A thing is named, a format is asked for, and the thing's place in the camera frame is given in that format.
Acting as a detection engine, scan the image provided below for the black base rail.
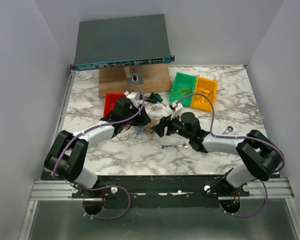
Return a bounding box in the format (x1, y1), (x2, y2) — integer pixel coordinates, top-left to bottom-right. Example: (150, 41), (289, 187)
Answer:
(56, 175), (250, 209)

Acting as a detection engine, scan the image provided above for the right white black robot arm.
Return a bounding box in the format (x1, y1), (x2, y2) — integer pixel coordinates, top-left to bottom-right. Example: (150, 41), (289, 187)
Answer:
(152, 112), (284, 196)

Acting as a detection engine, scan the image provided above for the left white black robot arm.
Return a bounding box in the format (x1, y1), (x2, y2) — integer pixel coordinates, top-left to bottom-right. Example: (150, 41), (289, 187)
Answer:
(44, 97), (151, 198)

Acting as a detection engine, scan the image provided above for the green handled screwdriver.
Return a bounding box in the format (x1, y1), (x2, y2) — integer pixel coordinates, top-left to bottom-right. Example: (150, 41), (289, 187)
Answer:
(150, 92), (167, 107)

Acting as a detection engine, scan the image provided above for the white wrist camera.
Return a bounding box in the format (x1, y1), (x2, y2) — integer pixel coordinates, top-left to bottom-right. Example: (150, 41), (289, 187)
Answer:
(169, 100), (183, 120)
(124, 91), (141, 105)

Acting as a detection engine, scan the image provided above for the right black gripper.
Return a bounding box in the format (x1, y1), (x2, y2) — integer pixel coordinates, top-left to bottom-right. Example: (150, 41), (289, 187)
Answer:
(152, 110), (192, 140)

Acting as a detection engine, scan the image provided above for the red plastic bin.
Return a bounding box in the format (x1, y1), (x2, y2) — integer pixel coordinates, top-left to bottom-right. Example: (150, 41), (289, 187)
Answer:
(103, 93), (126, 117)

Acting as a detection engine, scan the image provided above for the orange plastic bin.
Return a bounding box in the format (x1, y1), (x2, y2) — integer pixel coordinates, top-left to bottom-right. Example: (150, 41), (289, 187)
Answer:
(190, 77), (218, 112)

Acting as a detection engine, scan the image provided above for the grey metal bracket stand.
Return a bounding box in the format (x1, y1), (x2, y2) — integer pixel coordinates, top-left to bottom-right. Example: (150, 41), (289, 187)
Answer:
(123, 67), (144, 85)

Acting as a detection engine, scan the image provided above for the grey blue network switch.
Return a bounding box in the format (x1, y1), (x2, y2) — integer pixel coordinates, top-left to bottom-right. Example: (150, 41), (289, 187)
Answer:
(71, 14), (175, 72)

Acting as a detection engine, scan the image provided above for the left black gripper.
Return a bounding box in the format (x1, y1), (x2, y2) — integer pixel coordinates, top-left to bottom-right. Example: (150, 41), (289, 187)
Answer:
(122, 104), (151, 127)

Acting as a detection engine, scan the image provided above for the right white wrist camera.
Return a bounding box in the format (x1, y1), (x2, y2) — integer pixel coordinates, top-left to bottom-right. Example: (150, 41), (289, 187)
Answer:
(169, 100), (183, 120)

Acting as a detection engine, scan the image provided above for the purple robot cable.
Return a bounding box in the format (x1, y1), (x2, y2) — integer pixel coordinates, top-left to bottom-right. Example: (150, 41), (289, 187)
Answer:
(169, 92), (285, 218)
(51, 84), (145, 221)

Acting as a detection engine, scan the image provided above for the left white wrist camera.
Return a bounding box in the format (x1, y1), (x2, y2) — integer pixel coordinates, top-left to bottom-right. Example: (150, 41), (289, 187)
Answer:
(124, 91), (141, 105)

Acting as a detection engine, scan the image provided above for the yellow cable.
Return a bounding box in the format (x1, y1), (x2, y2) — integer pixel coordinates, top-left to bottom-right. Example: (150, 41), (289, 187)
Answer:
(172, 87), (192, 98)
(144, 121), (160, 136)

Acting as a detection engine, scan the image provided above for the wooden board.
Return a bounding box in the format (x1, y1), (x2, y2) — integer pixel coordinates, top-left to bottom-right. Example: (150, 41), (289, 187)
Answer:
(98, 64), (172, 98)

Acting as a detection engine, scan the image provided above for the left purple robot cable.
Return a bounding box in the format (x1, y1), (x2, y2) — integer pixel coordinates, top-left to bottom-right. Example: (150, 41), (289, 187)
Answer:
(51, 84), (145, 221)

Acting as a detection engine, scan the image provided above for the black cylindrical tool handle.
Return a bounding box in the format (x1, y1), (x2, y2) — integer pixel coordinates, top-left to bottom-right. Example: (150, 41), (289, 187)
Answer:
(144, 97), (158, 104)

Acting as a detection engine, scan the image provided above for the aluminium extrusion frame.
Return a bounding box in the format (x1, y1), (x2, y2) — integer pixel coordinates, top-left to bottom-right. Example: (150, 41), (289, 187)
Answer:
(17, 65), (77, 240)

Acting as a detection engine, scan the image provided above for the green plastic bin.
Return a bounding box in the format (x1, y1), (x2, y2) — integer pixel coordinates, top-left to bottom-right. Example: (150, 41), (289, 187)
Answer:
(169, 72), (197, 102)

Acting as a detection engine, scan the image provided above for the silver open-end wrench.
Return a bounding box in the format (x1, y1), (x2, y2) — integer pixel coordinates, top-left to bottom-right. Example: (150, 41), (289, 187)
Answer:
(160, 143), (188, 149)

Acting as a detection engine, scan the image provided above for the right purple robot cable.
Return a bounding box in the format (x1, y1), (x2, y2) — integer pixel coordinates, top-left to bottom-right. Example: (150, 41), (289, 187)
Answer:
(169, 92), (285, 218)

